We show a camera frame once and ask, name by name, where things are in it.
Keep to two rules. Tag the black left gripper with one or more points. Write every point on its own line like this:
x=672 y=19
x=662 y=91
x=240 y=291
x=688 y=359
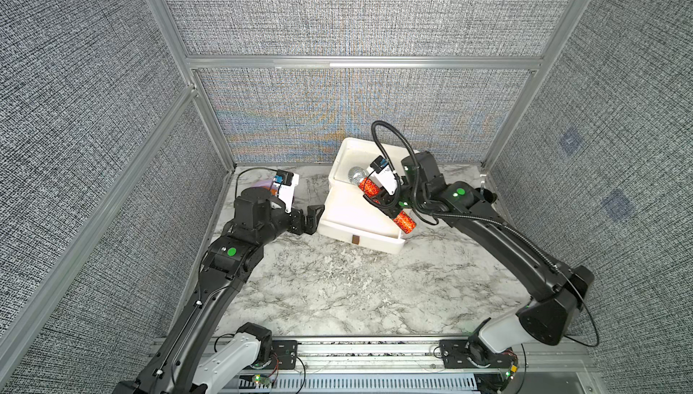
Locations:
x=298 y=221

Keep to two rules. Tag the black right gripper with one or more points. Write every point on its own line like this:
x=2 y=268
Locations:
x=390 y=199

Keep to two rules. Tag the red glitter microphone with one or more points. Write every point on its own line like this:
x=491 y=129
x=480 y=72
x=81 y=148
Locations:
x=358 y=176

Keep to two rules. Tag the white three-drawer storage unit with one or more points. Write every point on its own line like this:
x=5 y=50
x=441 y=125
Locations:
x=355 y=152

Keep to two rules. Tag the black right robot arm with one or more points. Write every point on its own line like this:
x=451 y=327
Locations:
x=557 y=291

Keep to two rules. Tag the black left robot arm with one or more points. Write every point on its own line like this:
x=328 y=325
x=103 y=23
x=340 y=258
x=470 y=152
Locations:
x=179 y=365

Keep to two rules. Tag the purple plate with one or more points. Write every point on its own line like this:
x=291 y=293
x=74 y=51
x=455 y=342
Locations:
x=269 y=184

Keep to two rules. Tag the black mug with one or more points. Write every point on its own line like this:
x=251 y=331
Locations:
x=488 y=195

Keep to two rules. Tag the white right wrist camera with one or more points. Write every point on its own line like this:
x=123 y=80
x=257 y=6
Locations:
x=381 y=172

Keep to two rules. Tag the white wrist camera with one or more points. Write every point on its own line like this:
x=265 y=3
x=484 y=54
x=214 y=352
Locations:
x=284 y=186
x=381 y=172

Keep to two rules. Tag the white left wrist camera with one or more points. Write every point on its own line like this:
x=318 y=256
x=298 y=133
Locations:
x=284 y=186

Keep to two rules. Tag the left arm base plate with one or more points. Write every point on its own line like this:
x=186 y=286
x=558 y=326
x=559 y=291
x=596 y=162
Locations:
x=282 y=356

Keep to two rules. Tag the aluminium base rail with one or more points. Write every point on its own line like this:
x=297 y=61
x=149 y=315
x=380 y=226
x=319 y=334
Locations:
x=414 y=365

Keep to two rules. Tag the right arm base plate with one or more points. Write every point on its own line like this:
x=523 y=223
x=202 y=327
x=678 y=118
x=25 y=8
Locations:
x=464 y=354

